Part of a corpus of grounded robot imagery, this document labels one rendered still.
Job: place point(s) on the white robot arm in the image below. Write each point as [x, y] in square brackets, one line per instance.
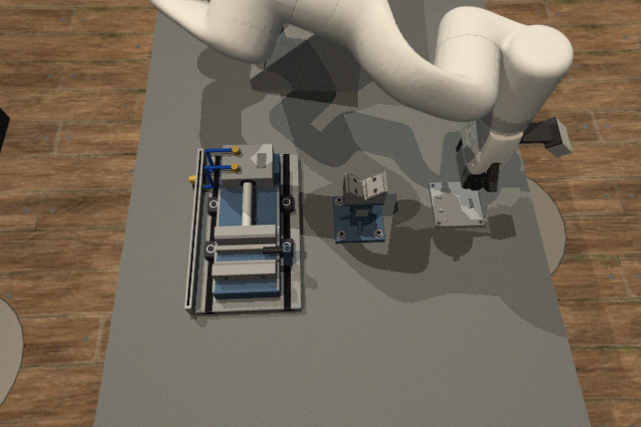
[470, 42]

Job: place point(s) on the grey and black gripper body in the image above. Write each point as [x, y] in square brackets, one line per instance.
[484, 146]

